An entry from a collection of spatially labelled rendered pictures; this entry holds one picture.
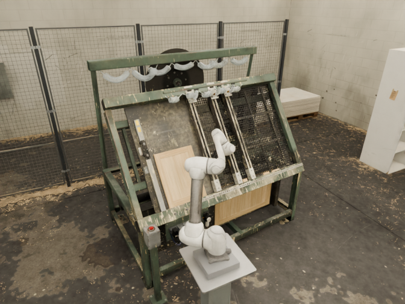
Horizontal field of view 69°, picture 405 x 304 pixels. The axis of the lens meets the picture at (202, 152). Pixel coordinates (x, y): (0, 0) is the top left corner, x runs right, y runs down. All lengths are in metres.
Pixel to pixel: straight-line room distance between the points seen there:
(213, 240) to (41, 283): 2.15
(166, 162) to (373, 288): 2.59
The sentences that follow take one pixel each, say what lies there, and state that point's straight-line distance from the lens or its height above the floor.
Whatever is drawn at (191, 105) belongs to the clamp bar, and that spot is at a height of 1.72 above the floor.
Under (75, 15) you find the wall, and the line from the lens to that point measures 7.35.
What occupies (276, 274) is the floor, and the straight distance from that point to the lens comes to 3.70.
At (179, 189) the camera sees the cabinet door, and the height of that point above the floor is 1.01.
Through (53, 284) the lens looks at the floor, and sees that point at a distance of 3.87.
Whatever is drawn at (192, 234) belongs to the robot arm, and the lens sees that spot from 2.53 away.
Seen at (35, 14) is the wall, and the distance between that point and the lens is 7.32.
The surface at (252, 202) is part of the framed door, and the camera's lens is 3.99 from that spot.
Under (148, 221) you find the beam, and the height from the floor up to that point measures 0.88.
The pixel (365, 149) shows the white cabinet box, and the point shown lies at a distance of 6.34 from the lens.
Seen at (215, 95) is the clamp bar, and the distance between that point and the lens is 3.43.
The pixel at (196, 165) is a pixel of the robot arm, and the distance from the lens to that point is 2.37.
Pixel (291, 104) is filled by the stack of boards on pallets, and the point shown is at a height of 0.48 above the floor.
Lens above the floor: 2.73
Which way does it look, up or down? 27 degrees down
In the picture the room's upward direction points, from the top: straight up
